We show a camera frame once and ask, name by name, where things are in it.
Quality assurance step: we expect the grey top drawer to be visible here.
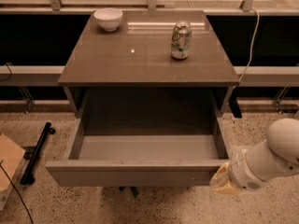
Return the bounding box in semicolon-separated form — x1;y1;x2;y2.
46;89;229;187

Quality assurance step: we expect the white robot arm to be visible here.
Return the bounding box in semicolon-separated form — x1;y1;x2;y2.
210;119;299;194

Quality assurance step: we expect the grey cabinet with glossy top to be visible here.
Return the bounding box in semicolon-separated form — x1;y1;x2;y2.
57;9;241;119

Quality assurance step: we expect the green white soda can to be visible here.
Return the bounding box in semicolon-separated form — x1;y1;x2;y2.
171;21;192;60

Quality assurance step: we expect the black metal bar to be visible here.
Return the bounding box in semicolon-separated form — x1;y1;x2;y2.
20;122;55;185

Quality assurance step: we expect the white ceramic bowl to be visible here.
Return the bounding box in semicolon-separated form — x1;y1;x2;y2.
93;7;123;32

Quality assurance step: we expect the light wooden board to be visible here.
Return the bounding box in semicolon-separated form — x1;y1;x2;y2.
0;133;25;191

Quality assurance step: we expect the white cable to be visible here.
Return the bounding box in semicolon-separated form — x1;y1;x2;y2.
237;8;261;80

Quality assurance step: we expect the black cable on floor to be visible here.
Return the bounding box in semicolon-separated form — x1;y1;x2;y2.
0;160;35;224

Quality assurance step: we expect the grey metal rail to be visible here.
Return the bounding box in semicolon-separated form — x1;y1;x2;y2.
0;66;299;87

